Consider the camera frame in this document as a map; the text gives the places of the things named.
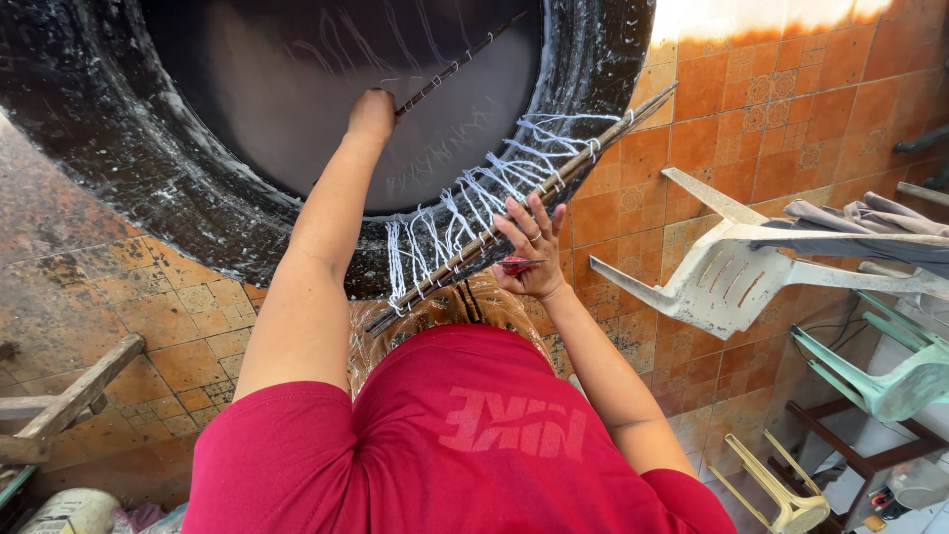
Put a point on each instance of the wooden pole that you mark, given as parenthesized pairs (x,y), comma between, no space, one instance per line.
(923,193)

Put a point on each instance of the green plastic chair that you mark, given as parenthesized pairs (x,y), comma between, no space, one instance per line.
(882,378)

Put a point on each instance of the person's left hand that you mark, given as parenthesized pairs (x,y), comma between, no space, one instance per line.
(371,117)

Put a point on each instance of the thin dark stick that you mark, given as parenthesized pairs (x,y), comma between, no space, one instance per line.
(460,63)

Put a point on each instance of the red shirt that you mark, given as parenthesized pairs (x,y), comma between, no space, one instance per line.
(460,445)

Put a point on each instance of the large black round basin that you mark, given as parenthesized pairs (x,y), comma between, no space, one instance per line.
(133,111)

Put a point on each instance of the wooden frame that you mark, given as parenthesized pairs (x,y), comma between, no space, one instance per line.
(67,404)

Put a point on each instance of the plastic bags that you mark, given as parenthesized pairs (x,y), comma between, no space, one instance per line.
(144,519)

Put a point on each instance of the cream plastic chair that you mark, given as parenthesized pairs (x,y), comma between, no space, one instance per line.
(786,504)

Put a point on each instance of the white strands on sticks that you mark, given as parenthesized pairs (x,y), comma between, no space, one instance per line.
(460,215)

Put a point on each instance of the white plastic chair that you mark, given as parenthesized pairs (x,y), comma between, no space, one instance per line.
(712,274)

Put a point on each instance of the person's right hand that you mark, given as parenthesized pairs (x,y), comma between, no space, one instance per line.
(535,263)

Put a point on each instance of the red scissors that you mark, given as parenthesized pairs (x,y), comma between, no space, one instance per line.
(519,262)

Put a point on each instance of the grey cloth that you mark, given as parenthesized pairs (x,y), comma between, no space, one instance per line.
(867,230)

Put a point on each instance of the person's left fingers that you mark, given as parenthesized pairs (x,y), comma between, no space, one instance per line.
(379,94)

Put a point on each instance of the brown wooden table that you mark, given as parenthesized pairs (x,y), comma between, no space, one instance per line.
(867,452)

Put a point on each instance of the white plastic bucket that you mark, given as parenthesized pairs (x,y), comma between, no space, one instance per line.
(70,513)

